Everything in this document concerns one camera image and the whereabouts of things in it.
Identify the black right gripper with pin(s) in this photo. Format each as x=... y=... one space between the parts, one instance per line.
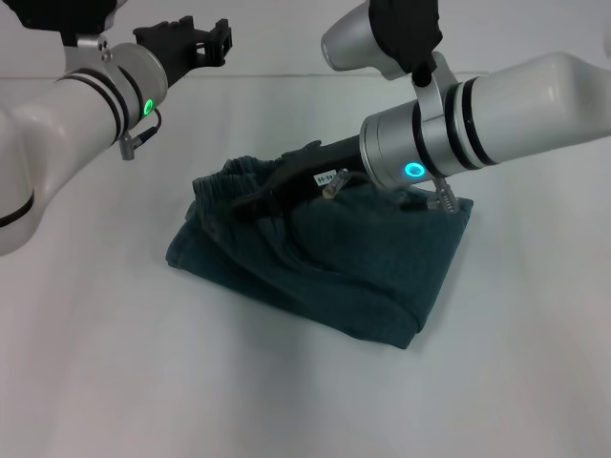
x=310 y=179

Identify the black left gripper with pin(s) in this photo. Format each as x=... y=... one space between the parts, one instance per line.
x=167 y=45

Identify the blue denim shorts with print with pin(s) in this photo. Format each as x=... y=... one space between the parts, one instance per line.
x=334 y=267

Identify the white label sticker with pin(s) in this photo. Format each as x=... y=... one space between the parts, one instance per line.
x=325 y=177

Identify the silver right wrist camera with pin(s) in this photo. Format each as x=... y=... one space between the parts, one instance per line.
x=382 y=33

